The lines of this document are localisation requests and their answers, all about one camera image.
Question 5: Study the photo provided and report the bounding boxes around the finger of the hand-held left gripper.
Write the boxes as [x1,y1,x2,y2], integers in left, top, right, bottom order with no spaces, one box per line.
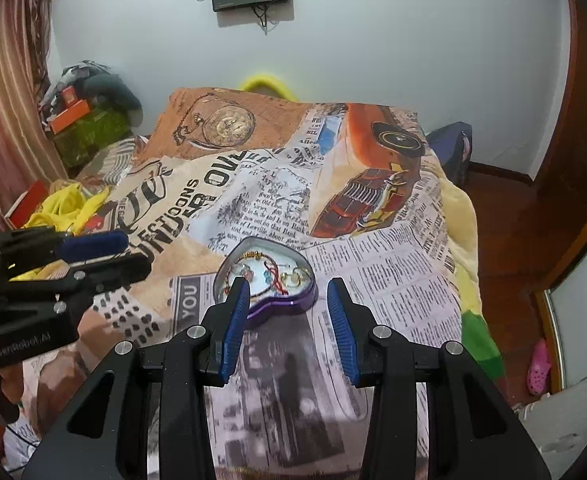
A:
[0,227,130,267]
[0,252,152,312]

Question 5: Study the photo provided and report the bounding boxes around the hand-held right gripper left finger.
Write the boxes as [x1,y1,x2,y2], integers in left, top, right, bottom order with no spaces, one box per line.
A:
[20,276,251,480]

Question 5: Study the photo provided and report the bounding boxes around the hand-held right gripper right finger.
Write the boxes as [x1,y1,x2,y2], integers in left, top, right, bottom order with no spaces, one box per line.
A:
[326,276,551,480]

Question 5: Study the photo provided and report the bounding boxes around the purple heart-shaped tin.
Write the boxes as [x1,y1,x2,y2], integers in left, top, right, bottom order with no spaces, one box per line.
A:
[213,237,318,326]

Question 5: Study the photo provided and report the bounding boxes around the red cord beaded bracelet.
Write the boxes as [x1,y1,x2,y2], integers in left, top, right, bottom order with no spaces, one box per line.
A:
[226,252,294,297]

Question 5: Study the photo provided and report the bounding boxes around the person's left hand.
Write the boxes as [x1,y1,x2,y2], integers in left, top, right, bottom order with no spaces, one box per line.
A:
[0,357,28,412]

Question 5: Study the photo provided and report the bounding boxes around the yellow cloth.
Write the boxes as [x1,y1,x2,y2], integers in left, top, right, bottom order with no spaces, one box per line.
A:
[10,182,111,281]

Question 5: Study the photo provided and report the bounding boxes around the red flat box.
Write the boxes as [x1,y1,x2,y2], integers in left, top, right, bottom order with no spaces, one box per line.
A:
[4,180,50,229]

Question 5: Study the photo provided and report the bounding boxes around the orange box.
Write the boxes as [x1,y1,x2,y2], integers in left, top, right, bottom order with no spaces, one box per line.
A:
[50,100,94,134]

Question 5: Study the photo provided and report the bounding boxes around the colourful fleece blanket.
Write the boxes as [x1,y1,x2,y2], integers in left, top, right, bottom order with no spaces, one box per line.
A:
[443,175,507,378]

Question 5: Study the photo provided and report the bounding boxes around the newspaper-print blanket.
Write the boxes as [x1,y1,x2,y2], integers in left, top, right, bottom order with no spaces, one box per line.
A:
[3,87,479,471]

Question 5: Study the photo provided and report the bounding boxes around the grey garment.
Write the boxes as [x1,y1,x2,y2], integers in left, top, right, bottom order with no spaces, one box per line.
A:
[80,74,144,111]

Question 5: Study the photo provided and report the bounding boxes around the pile of clothes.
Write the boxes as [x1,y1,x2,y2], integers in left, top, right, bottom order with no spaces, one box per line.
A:
[40,60,114,111]

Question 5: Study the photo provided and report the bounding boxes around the pink clog shoe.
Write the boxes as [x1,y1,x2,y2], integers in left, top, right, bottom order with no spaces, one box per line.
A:
[526,338,553,395]

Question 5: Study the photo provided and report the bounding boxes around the striped brown curtain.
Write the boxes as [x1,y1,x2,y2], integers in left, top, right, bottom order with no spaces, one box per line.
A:
[0,0,69,186]

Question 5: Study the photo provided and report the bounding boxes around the blue backpack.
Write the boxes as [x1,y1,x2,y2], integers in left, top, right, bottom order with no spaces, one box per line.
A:
[426,122,474,186]

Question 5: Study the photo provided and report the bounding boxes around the white object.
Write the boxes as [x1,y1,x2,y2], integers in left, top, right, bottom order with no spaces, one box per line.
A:
[511,382,587,480]

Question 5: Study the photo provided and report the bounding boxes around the dark wooden door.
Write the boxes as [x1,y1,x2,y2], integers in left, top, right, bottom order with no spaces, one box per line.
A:
[531,0,587,293]

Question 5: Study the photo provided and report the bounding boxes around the yellow foam ring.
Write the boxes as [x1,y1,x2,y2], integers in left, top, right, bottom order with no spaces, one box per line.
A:
[238,74,299,102]

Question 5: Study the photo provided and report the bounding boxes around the black hanging cable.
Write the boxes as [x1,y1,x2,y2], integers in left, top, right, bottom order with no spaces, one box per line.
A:
[252,2,282,34]

